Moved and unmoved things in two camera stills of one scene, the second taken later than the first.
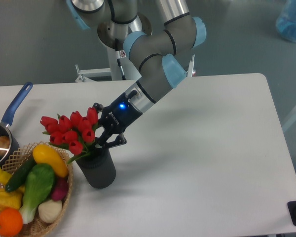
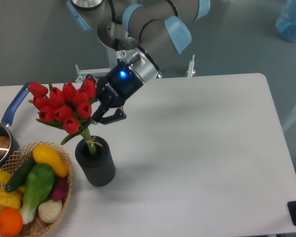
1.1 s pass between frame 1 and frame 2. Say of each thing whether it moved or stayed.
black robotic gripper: moved
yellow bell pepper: stayed
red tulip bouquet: moved
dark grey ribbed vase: stayed
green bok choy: stayed
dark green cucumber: stayed
